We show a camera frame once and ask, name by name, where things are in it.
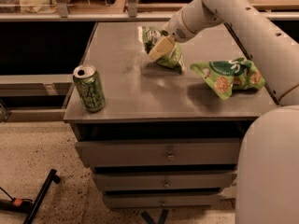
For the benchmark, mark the green sour cream chip bag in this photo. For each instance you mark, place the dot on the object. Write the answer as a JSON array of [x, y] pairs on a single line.
[[224, 77]]

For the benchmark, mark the green soda can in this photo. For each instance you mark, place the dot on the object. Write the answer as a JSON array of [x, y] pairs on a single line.
[[89, 87]]

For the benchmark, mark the green jalapeno chip bag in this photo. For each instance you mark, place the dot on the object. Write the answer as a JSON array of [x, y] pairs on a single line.
[[149, 35]]

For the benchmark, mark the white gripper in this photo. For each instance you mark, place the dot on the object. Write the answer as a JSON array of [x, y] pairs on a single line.
[[176, 31]]

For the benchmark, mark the grey drawer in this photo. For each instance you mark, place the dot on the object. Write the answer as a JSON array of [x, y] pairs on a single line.
[[164, 180], [133, 153], [158, 200]]

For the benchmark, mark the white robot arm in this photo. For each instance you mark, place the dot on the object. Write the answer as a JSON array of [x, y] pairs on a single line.
[[267, 172]]

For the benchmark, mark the black stand leg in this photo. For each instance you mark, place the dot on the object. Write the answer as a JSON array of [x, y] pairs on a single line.
[[27, 206]]

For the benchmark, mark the top grey drawer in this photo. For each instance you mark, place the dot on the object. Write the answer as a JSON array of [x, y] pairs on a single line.
[[133, 153]]

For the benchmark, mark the metal shelf rail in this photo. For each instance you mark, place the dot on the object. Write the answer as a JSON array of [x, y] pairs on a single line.
[[15, 17]]

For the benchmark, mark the bottom grey drawer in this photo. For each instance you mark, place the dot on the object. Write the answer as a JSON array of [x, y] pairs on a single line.
[[158, 200]]

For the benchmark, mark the middle grey drawer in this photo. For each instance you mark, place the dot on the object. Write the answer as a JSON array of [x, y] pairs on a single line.
[[164, 180]]

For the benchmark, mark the grey drawer cabinet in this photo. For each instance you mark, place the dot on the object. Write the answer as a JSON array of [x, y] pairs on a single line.
[[145, 101]]

